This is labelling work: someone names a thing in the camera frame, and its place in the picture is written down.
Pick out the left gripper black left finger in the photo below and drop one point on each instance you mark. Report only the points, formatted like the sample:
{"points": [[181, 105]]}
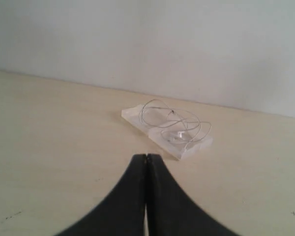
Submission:
{"points": [[122, 211]]}

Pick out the clear plastic storage case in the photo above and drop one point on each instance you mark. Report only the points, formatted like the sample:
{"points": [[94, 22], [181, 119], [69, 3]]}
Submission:
{"points": [[179, 132]]}

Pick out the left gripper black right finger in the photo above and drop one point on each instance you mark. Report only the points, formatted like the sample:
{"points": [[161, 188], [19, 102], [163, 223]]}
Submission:
{"points": [[170, 211]]}

